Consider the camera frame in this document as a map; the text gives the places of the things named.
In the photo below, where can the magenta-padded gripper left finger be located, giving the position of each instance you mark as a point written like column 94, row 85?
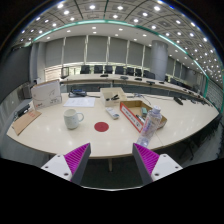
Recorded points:
column 77, row 159

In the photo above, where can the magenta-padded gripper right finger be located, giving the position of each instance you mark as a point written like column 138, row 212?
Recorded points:
column 146, row 159

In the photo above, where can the clear plastic water bottle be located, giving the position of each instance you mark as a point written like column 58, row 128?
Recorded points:
column 150, row 126

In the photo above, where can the white ceramic mug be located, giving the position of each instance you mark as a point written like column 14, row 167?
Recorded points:
column 70, row 119

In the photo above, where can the flat round red coaster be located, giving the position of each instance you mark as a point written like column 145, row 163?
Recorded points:
column 101, row 126

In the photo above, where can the open red-edged cardboard box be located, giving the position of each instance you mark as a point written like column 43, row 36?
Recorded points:
column 130, row 115

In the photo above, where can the green whiteboard eraser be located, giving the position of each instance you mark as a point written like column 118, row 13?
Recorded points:
column 144, row 111

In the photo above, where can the small white remote control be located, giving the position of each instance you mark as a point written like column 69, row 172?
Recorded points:
column 112, row 113

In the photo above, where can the white printed paper sheet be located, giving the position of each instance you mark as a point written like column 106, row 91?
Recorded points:
column 80, row 101

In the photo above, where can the brown paper envelope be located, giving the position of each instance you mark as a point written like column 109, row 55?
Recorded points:
column 26, row 122

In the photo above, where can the black conference phone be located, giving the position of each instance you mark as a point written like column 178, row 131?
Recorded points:
column 77, row 93

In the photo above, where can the black stapler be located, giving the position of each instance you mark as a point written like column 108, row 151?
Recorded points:
column 113, row 97

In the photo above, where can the white cardboard paper box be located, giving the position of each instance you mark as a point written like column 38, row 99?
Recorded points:
column 46, row 95

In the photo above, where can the black desktop device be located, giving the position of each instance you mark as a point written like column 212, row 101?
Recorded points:
column 22, row 110

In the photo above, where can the small open beige cardboard box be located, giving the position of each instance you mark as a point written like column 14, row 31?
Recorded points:
column 111, row 91

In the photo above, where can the long curved conference table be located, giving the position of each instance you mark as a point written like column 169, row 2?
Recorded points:
column 133, row 82

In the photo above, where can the row of black office chairs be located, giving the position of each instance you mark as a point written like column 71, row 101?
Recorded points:
column 108, row 69

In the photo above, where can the group of ceiling lights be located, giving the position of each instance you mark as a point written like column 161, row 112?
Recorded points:
column 143, row 14

